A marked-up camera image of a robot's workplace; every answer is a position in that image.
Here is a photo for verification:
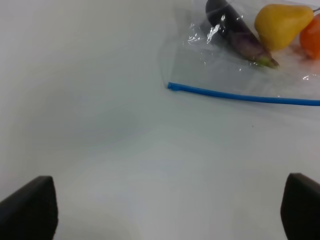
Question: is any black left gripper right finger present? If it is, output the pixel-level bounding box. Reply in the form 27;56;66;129
280;173;320;240

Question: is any orange fruit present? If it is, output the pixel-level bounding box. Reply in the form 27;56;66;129
299;14;320;60

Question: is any clear zip bag blue seal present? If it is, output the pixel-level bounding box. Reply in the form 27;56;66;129
158;0;320;106

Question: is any yellow pear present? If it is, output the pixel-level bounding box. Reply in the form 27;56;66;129
254;4;315;51

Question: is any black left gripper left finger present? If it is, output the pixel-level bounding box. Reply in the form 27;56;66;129
0;176;59;240

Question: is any purple eggplant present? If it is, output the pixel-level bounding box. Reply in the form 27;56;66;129
205;0;279;69

